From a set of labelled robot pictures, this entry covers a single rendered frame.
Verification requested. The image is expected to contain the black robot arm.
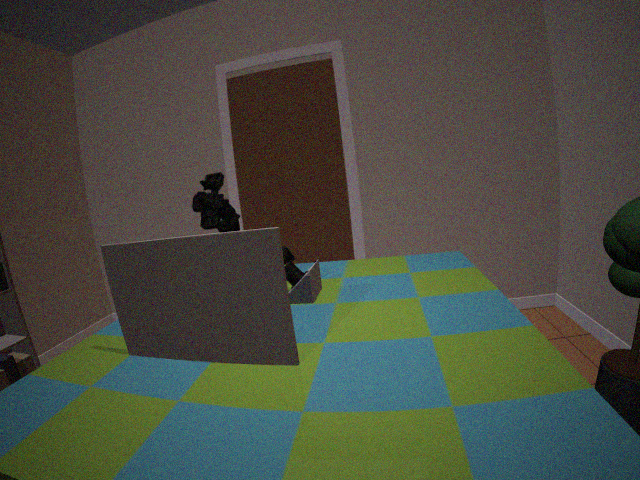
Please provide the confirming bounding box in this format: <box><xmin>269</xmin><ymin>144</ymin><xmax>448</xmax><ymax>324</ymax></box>
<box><xmin>192</xmin><ymin>192</ymin><xmax>307</xmax><ymax>289</ymax></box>

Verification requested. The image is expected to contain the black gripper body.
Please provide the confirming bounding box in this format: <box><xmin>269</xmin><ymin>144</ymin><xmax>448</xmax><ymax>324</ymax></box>
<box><xmin>200</xmin><ymin>172</ymin><xmax>230</xmax><ymax>229</ymax></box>

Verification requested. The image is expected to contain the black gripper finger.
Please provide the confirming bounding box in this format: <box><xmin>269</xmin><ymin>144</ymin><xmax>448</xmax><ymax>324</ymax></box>
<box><xmin>198</xmin><ymin>197</ymin><xmax>218</xmax><ymax>218</ymax></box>
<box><xmin>199</xmin><ymin>180</ymin><xmax>221</xmax><ymax>191</ymax></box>

